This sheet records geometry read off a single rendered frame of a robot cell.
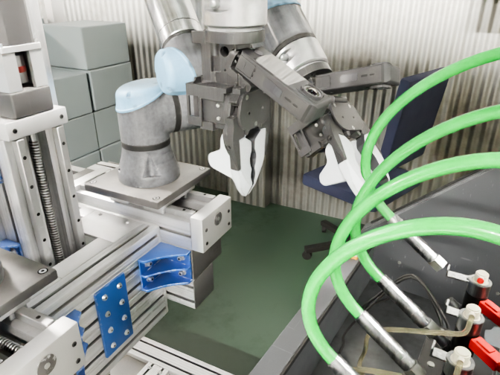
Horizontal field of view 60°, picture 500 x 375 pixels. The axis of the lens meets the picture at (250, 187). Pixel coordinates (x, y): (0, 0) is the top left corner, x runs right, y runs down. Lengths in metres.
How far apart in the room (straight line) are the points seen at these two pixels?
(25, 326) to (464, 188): 0.83
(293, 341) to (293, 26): 0.49
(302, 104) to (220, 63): 0.12
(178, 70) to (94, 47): 2.44
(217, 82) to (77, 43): 2.58
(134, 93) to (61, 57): 2.26
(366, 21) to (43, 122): 2.07
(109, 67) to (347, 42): 1.58
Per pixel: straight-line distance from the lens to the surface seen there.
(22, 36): 0.90
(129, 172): 1.06
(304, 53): 0.67
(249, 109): 0.53
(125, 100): 1.01
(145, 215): 1.09
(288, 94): 0.49
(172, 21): 0.76
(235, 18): 0.50
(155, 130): 1.03
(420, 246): 0.66
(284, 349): 0.74
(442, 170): 0.43
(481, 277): 0.66
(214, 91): 0.53
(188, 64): 0.71
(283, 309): 2.25
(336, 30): 2.72
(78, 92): 3.03
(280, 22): 0.70
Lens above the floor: 1.48
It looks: 26 degrees down
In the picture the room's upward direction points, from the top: straight up
